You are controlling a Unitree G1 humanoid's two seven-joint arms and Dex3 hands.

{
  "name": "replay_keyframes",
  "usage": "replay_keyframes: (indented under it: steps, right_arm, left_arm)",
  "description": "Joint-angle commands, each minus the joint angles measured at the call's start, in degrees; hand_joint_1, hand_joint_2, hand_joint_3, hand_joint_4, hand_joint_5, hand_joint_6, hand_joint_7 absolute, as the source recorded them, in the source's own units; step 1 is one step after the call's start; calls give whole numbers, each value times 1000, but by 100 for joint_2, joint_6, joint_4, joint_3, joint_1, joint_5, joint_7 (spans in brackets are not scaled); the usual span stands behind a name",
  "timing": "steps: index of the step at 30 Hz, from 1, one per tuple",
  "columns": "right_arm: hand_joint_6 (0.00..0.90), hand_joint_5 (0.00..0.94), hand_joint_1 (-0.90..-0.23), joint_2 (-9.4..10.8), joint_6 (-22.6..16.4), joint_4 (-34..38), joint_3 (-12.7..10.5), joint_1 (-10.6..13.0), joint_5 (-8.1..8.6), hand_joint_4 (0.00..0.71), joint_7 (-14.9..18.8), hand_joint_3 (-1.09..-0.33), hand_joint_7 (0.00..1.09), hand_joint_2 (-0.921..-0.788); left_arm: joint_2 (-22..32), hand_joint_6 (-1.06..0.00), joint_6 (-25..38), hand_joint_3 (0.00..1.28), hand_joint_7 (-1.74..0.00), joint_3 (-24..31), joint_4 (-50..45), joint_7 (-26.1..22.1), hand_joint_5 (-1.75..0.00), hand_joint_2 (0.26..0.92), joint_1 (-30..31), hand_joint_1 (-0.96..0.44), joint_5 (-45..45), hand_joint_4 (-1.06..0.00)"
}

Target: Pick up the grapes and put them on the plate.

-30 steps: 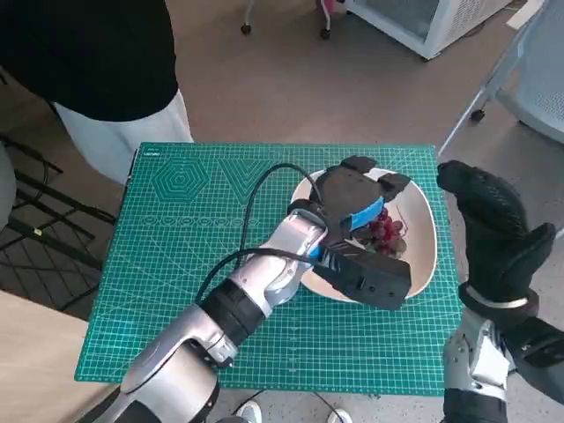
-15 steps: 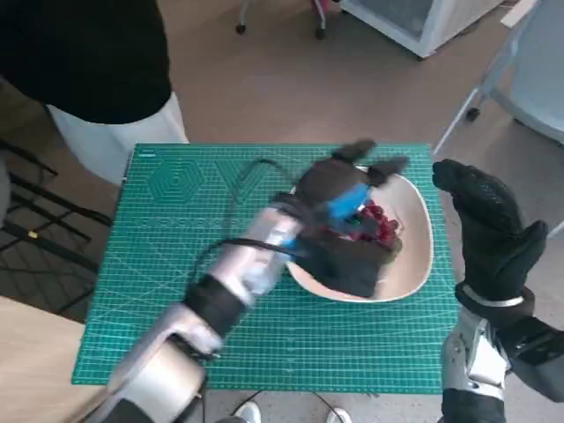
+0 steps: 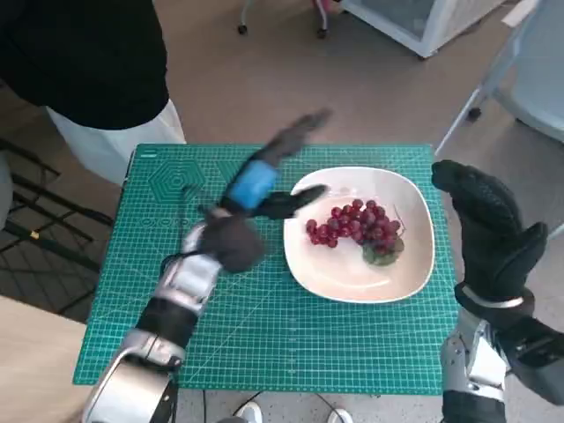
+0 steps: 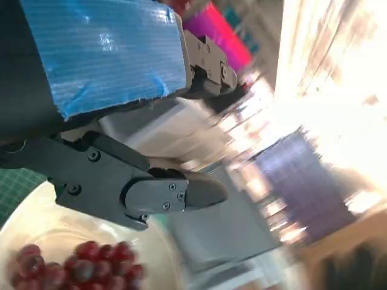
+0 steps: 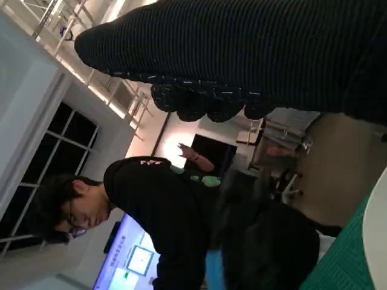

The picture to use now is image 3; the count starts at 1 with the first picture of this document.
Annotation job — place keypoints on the white cabinet with glass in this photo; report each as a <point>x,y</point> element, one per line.
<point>405,22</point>

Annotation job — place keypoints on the white metal frame stand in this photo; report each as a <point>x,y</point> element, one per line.
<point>484,83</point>

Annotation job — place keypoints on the black metal rack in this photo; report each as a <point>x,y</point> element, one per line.
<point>44,211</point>

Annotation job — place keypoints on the person's foot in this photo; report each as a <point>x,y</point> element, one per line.
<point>250,412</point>
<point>340,416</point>

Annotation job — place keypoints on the green cutting mat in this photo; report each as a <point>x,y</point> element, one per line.
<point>273,335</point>

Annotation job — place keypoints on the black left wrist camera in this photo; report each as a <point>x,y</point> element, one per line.
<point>233,242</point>

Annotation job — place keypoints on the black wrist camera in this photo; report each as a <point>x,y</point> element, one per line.
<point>233,242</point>
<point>537,357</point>

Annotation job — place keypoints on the wooden table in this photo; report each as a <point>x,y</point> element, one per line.
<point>35,361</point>

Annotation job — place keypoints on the red toy grape bunch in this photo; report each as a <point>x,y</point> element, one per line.
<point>357,224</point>

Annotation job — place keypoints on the wheeled chair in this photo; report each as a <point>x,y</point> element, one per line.
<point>321,13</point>

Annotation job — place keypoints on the person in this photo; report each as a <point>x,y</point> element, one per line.
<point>79,57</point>

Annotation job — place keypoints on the white plate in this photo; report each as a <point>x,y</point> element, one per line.
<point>352,277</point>

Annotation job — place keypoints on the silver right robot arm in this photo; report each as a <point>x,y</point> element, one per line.
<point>476,361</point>

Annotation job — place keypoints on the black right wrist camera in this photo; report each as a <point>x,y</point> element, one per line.
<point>537,357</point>

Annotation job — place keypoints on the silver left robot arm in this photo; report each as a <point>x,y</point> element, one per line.
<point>132,388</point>

